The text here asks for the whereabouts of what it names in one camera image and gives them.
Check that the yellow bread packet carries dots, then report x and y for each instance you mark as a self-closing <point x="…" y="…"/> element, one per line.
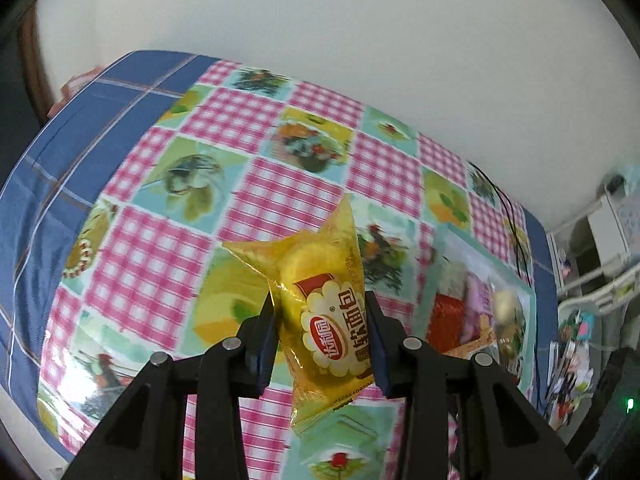
<point x="320" y="310"/>

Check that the clear packet with round pastry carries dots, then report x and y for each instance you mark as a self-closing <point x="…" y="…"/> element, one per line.
<point x="506" y="306"/>

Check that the white tray with teal rim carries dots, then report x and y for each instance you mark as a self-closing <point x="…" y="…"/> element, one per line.
<point x="527" y="310"/>

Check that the blue checked sheet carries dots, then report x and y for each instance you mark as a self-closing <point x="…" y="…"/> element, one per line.
<point x="60" y="160"/>

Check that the white plastic rack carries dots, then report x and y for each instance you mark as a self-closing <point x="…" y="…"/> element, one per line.
<point x="607" y="230"/>

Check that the pink checked fruit-print tablecloth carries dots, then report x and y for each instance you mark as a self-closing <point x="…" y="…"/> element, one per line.
<point x="280" y="185"/>

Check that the colourful sticker clutter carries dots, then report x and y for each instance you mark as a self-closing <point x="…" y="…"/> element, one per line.
<point x="572" y="360"/>

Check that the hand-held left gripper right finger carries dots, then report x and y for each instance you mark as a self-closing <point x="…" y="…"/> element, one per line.
<point x="380" y="350"/>

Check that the red patterned packet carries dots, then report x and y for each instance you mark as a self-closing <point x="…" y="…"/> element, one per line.
<point x="445" y="322"/>

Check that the purple snack packet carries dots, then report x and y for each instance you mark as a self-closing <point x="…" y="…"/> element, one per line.
<point x="477" y="305"/>

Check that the brown wooden door frame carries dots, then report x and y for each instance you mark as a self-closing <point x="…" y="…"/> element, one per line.
<point x="35" y="60"/>

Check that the dark device with green light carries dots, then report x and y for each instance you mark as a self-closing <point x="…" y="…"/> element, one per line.
<point x="622" y="410"/>

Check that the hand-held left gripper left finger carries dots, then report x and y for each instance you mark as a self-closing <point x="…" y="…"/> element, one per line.
<point x="260" y="360"/>

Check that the white printed snack packet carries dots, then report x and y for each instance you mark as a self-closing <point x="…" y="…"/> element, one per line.
<point x="452" y="277"/>

